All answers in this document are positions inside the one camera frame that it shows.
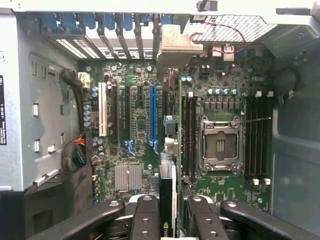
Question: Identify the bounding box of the black motherboard power wire bundle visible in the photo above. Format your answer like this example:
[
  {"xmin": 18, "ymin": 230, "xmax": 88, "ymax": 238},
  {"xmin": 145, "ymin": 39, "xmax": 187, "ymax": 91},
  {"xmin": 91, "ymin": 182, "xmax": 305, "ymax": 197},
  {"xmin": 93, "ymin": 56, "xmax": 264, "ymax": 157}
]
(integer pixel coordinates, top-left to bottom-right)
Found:
[{"xmin": 59, "ymin": 68, "xmax": 89, "ymax": 174}]

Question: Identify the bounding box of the silver chipset heat sink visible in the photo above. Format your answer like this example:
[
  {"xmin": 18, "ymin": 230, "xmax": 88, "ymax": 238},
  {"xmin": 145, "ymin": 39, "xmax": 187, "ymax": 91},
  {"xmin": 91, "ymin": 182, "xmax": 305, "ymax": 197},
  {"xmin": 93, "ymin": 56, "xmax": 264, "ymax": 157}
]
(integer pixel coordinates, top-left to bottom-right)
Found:
[{"xmin": 114, "ymin": 163, "xmax": 144, "ymax": 193}]

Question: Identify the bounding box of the short black expansion slot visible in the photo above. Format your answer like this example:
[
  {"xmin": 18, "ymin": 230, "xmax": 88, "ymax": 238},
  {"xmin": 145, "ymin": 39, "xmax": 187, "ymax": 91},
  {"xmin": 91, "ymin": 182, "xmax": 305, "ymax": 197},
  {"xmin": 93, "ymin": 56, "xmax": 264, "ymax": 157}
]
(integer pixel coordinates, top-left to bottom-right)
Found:
[
  {"xmin": 163, "ymin": 90, "xmax": 170, "ymax": 115},
  {"xmin": 136, "ymin": 85, "xmax": 144, "ymax": 106}
]

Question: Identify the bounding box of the white expansion slot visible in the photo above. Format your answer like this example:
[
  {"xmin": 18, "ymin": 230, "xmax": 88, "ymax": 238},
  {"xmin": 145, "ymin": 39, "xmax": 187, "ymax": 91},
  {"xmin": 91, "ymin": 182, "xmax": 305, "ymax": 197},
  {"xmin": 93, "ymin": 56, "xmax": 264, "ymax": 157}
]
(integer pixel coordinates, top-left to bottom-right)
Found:
[{"xmin": 97, "ymin": 81, "xmax": 108, "ymax": 138}]

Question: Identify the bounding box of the metal CPU socket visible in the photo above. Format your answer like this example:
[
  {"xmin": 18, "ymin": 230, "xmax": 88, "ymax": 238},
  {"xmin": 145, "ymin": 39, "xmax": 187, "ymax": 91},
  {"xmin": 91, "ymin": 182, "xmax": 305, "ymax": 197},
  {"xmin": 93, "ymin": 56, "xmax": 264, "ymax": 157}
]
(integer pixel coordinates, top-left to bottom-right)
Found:
[{"xmin": 196, "ymin": 114, "xmax": 245, "ymax": 178}]

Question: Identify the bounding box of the black open PC case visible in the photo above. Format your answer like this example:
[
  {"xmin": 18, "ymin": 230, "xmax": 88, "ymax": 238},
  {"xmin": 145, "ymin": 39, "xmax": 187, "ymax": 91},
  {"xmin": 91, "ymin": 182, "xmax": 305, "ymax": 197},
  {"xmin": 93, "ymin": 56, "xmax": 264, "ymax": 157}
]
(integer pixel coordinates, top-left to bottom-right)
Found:
[{"xmin": 0, "ymin": 0, "xmax": 320, "ymax": 240}]

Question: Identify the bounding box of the blue expansion slot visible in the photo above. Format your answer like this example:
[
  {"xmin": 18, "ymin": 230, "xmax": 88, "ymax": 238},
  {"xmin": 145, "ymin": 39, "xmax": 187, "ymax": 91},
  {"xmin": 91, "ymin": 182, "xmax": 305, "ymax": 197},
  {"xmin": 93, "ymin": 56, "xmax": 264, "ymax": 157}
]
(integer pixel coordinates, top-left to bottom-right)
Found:
[{"xmin": 148, "ymin": 84, "xmax": 159, "ymax": 154}]

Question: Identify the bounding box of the long black expansion slot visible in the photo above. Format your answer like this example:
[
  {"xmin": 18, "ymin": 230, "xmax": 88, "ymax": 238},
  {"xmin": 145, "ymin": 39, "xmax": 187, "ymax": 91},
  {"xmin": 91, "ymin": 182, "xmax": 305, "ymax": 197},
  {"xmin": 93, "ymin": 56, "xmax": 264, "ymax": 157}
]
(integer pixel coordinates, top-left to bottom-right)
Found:
[
  {"xmin": 124, "ymin": 85, "xmax": 132, "ymax": 141},
  {"xmin": 111, "ymin": 84, "xmax": 120, "ymax": 147}
]

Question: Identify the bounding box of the thin metal locking lever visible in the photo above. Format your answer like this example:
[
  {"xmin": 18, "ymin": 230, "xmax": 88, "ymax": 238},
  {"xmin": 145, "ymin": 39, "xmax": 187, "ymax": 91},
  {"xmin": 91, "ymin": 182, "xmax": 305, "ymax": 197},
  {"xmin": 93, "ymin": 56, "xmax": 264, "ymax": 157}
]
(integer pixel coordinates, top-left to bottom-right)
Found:
[{"xmin": 241, "ymin": 116, "xmax": 272, "ymax": 124}]

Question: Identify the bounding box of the green motherboard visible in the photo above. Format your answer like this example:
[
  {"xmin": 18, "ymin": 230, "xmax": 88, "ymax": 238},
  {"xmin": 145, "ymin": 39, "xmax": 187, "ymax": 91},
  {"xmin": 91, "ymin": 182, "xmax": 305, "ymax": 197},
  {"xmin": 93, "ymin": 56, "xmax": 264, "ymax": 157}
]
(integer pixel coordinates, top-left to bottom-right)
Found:
[{"xmin": 79, "ymin": 44, "xmax": 275, "ymax": 214}]

